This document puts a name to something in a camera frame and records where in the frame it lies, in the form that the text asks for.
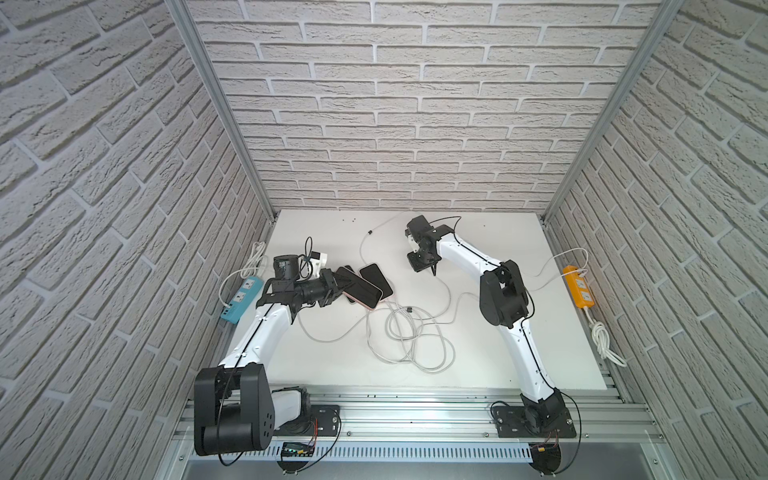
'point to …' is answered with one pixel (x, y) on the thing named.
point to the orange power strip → (578, 287)
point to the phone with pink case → (372, 274)
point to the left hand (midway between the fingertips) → (351, 274)
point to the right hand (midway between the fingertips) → (410, 265)
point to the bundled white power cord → (252, 267)
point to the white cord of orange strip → (601, 339)
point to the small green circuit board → (297, 449)
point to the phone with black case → (361, 291)
